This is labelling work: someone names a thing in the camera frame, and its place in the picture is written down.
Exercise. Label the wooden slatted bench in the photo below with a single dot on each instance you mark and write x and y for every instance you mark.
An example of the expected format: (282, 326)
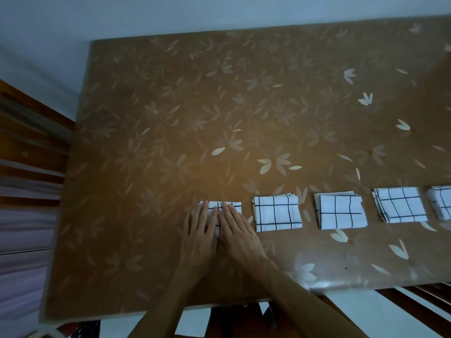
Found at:
(31, 137)

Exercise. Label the person's left forearm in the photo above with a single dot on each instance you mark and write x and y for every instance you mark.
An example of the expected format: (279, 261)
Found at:
(165, 309)

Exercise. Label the brown floral plastic tablecloth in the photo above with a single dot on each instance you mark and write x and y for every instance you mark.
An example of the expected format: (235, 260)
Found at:
(218, 112)

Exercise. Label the person's right little finger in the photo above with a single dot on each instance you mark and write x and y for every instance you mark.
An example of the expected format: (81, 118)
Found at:
(246, 223)

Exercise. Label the white grid cloth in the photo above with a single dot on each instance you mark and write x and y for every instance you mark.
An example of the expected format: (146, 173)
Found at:
(441, 202)
(340, 211)
(232, 207)
(400, 204)
(277, 213)

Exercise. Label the person's right forearm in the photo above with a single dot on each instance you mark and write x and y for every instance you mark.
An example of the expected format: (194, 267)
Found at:
(299, 302)

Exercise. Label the brown wooden slatted chair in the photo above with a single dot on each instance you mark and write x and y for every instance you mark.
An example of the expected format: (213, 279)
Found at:
(419, 306)

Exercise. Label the person's left hand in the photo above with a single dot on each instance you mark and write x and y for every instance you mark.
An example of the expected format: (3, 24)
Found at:
(197, 249)

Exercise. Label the person's left little finger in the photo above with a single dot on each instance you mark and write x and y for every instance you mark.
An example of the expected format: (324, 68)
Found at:
(185, 227)

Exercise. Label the dark patterned cloth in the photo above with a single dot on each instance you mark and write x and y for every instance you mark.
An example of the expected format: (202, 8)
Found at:
(79, 329)

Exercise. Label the person's right hand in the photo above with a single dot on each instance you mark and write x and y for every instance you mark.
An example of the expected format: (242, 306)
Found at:
(241, 246)

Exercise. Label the person's left middle finger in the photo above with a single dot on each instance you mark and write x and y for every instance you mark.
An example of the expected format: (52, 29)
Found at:
(203, 216)

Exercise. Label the person's right middle finger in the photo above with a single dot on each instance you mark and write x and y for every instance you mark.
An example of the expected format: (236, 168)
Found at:
(229, 217)

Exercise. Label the dark wooden chair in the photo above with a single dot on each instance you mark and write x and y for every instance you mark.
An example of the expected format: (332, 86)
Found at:
(243, 322)

